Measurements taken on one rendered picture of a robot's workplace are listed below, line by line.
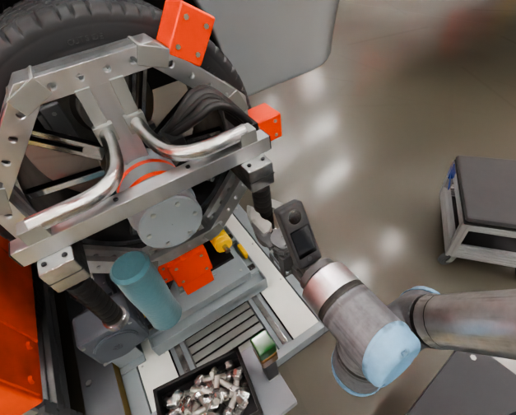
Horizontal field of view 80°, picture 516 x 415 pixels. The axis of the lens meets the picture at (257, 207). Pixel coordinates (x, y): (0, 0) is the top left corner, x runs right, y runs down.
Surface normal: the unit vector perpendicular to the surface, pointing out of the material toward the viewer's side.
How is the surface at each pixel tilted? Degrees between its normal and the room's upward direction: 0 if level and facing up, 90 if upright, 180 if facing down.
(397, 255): 0
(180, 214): 90
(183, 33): 90
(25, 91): 90
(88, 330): 0
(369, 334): 26
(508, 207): 0
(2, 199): 90
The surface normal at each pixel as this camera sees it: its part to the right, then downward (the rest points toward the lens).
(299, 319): -0.11, -0.68
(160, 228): 0.52, 0.58
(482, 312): -0.93, -0.36
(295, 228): 0.36, 0.18
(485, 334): -0.95, 0.20
